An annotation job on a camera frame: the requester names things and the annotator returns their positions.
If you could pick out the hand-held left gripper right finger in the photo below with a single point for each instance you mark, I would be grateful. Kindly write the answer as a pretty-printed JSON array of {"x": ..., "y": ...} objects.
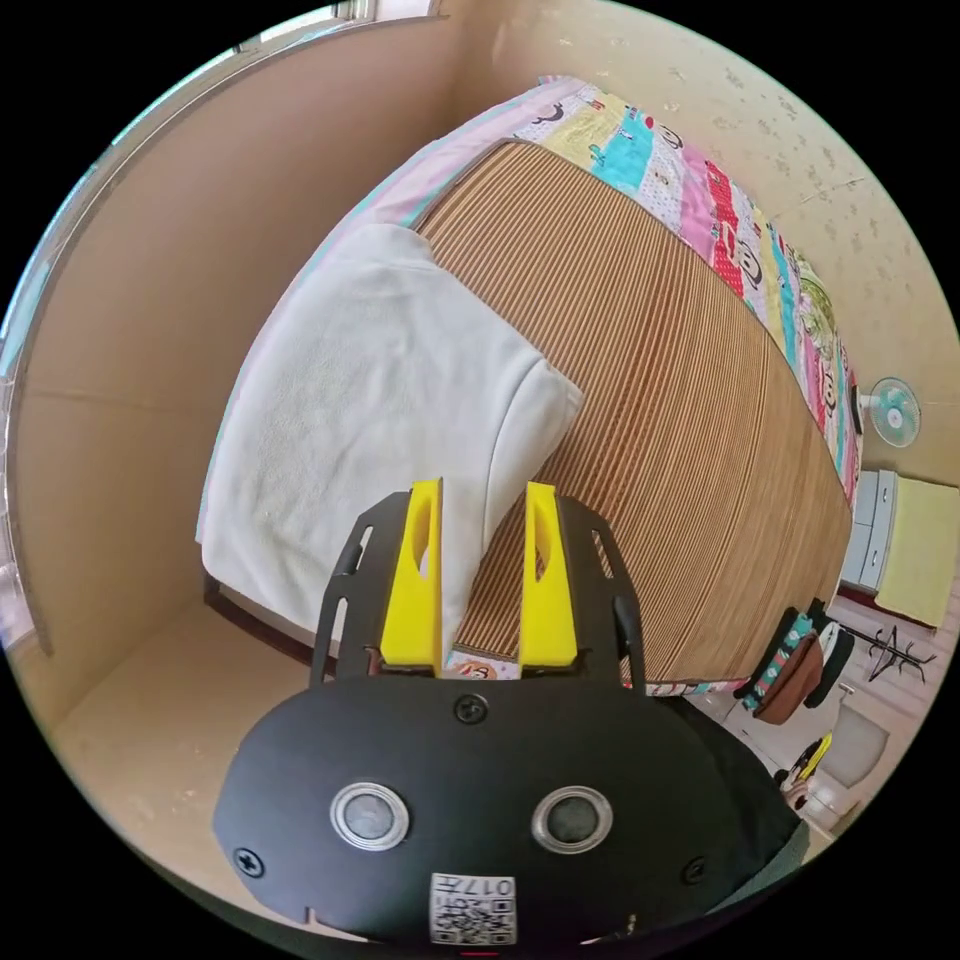
[{"x": 547, "y": 600}]

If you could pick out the black coat rack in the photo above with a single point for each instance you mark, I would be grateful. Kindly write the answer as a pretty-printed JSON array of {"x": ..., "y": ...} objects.
[{"x": 896, "y": 654}]

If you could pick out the grey cupboard with yellow cloth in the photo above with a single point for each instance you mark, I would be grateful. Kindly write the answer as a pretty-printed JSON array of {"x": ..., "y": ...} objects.
[{"x": 870, "y": 532}]

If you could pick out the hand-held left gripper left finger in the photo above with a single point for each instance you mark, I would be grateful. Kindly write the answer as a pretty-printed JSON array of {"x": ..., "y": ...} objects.
[{"x": 411, "y": 600}]

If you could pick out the white and teal fan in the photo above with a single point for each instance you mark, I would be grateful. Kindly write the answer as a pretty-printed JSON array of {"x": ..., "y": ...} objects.
[{"x": 894, "y": 413}]

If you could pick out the bed with woven mat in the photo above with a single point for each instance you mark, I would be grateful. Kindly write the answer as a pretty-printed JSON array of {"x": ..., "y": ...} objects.
[{"x": 645, "y": 390}]

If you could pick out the window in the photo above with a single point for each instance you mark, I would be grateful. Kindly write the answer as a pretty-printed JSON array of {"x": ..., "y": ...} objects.
[{"x": 360, "y": 9}]

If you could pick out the white long sleeve shirt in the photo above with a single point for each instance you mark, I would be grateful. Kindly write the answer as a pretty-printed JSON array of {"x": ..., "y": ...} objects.
[{"x": 360, "y": 420}]

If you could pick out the brown bag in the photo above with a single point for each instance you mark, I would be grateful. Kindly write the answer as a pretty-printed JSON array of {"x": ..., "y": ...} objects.
[{"x": 789, "y": 681}]

